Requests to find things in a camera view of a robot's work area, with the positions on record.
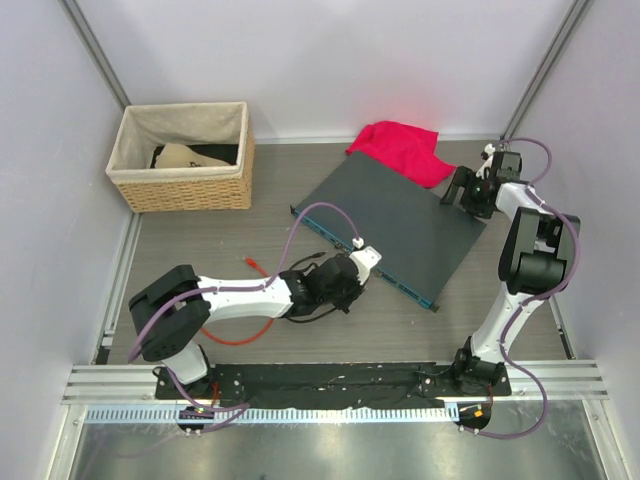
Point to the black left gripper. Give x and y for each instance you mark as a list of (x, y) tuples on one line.
[(347, 288)]

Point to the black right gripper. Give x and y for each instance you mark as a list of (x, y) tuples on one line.
[(466, 192)]

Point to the grey blue network switch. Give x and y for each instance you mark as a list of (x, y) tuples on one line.
[(421, 241)]

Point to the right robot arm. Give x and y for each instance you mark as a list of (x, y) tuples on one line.
[(537, 261)]

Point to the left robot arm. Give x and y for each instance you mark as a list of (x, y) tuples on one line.
[(169, 313)]

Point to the pink red cloth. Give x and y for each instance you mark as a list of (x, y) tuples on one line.
[(405, 149)]

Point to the beige and black cloth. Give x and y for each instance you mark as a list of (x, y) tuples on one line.
[(174, 155)]

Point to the wicker basket with liner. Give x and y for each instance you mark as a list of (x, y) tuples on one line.
[(146, 130)]

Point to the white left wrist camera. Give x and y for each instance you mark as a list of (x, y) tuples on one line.
[(365, 258)]

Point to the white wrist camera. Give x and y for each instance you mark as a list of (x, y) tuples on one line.
[(365, 258), (486, 170)]

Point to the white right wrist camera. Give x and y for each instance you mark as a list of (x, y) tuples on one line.
[(486, 170)]

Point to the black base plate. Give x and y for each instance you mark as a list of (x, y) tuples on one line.
[(340, 386)]

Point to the slotted cable duct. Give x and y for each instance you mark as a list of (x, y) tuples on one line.
[(183, 414)]

